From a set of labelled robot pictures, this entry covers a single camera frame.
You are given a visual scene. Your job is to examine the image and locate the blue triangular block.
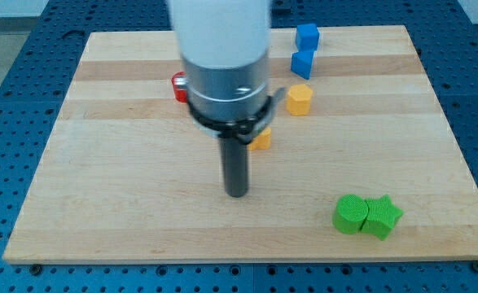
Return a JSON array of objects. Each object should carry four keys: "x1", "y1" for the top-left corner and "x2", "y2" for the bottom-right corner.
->
[{"x1": 290, "y1": 50, "x2": 314, "y2": 80}]

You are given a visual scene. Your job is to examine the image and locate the small yellow block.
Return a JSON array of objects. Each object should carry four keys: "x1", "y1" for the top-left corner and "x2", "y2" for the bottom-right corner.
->
[{"x1": 248, "y1": 127, "x2": 272, "y2": 151}]

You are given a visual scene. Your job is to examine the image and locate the blue cube block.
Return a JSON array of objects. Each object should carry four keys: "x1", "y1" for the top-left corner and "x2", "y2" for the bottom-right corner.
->
[{"x1": 295, "y1": 23, "x2": 320, "y2": 51}]

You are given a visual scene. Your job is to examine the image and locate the red block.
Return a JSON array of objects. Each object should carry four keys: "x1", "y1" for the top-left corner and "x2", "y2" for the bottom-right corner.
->
[{"x1": 171, "y1": 72, "x2": 187, "y2": 103}]

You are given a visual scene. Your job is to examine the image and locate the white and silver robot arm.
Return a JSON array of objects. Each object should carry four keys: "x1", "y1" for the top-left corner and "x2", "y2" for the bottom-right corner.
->
[{"x1": 167, "y1": 0, "x2": 275, "y2": 198}]

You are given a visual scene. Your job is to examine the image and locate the black clamp ring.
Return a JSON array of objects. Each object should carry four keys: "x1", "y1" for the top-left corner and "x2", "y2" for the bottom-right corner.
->
[{"x1": 186, "y1": 86, "x2": 287, "y2": 146}]

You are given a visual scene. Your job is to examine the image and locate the green star block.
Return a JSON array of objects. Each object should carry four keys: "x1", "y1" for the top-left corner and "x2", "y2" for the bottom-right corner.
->
[{"x1": 361, "y1": 195, "x2": 404, "y2": 241}]

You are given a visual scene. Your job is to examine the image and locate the wooden board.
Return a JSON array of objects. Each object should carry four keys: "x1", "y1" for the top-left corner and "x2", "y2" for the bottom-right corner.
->
[{"x1": 3, "y1": 25, "x2": 478, "y2": 265}]

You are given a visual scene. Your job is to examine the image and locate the yellow hexagon block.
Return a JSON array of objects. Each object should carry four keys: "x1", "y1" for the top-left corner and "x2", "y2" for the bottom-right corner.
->
[{"x1": 286, "y1": 84, "x2": 314, "y2": 116}]

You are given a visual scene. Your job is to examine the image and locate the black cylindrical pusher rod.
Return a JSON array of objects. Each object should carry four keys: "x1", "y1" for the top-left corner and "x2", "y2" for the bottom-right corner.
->
[{"x1": 219, "y1": 138, "x2": 249, "y2": 198}]

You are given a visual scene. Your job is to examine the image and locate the green cylinder block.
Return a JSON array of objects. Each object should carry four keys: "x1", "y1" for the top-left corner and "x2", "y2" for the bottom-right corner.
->
[{"x1": 332, "y1": 194, "x2": 369, "y2": 234}]

